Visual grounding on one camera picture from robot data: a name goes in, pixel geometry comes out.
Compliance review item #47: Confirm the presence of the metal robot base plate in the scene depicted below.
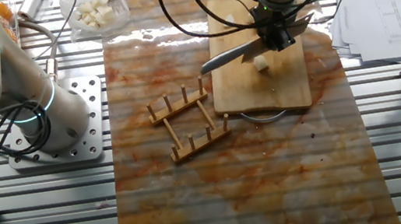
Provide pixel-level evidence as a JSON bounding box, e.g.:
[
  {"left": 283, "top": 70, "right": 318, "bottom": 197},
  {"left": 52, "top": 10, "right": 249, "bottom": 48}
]
[{"left": 0, "top": 73, "right": 113, "bottom": 173}]

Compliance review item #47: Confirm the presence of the black base cable bundle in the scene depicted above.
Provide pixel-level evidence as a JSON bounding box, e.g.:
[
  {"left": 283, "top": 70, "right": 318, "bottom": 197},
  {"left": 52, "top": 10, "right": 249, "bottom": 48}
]
[{"left": 0, "top": 97, "right": 59, "bottom": 184}]

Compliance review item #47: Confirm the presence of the grey hose with metal connector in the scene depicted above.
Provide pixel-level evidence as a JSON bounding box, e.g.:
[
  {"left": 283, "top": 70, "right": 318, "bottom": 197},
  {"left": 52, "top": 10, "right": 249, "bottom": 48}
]
[{"left": 16, "top": 14, "right": 64, "bottom": 87}]

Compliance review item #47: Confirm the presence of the clear plastic fruit pack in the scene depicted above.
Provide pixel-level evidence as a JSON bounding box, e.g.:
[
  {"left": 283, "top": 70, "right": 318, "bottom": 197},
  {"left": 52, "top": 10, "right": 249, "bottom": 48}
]
[{"left": 0, "top": 0, "right": 23, "bottom": 49}]

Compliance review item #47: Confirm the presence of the orange fruit with label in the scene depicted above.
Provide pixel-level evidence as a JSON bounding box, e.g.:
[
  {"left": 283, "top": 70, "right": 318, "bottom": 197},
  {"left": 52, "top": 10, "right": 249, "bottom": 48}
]
[{"left": 3, "top": 23, "right": 21, "bottom": 44}]

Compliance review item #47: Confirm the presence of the wooden knife rack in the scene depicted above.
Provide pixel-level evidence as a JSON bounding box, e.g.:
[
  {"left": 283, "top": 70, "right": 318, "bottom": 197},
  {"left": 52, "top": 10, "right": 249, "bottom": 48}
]
[{"left": 142, "top": 70, "right": 236, "bottom": 167}]

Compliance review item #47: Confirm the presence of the wooden cutting board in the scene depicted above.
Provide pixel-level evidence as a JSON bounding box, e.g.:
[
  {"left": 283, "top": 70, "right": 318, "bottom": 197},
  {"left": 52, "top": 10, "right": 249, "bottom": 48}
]
[{"left": 199, "top": 0, "right": 315, "bottom": 131}]

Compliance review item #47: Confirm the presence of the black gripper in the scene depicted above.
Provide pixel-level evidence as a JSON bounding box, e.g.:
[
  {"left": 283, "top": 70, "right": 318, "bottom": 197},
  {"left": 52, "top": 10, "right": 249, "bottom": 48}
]
[{"left": 251, "top": 0, "right": 297, "bottom": 55}]

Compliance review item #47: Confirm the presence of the white plastic bag roll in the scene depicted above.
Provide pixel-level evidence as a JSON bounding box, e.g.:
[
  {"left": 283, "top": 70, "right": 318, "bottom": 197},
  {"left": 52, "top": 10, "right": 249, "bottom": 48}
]
[{"left": 15, "top": 0, "right": 51, "bottom": 23}]

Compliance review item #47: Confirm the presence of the steel cleaver knife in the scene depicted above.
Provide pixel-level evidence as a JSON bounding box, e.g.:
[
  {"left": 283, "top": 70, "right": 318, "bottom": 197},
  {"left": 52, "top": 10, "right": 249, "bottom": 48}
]
[{"left": 195, "top": 13, "right": 320, "bottom": 75}]

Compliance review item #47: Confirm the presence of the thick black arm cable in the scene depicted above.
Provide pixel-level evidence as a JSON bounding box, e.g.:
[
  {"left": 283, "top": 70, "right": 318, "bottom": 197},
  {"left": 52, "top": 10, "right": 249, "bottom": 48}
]
[{"left": 156, "top": 0, "right": 266, "bottom": 46}]

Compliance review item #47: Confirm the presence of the orange marbled table mat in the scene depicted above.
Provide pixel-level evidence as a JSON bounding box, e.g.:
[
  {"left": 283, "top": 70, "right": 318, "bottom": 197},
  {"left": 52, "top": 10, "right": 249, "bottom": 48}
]
[{"left": 84, "top": 0, "right": 401, "bottom": 224}]

